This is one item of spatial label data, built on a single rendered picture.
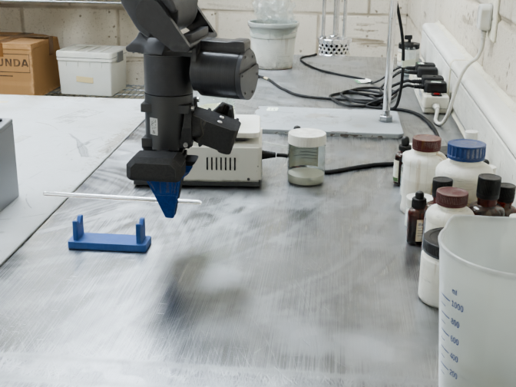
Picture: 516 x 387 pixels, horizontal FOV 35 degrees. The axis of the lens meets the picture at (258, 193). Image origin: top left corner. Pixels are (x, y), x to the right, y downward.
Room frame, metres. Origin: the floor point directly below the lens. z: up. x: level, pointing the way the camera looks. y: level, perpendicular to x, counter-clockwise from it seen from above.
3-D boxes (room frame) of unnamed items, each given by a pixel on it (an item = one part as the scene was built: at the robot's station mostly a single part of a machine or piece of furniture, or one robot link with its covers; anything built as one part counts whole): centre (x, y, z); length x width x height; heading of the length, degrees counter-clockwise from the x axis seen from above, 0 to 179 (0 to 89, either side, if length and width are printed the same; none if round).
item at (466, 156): (0.99, -0.26, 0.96); 0.07 x 0.07 x 0.13
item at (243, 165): (1.24, 0.08, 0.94); 0.22 x 0.13 x 0.08; 90
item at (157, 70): (0.94, 0.11, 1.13); 0.09 x 0.06 x 0.07; 70
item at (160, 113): (0.94, 0.11, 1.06); 0.19 x 0.06 x 0.08; 175
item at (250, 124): (1.24, 0.06, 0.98); 0.12 x 0.12 x 0.01; 0
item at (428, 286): (0.81, -0.21, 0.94); 0.07 x 0.07 x 0.07
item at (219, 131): (0.94, 0.06, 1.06); 0.07 x 0.07 x 0.06; 86
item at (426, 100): (1.90, -0.40, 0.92); 0.40 x 0.06 x 0.04; 175
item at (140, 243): (0.94, 0.19, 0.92); 0.10 x 0.03 x 0.04; 85
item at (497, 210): (0.91, -0.27, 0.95); 0.04 x 0.04 x 0.11
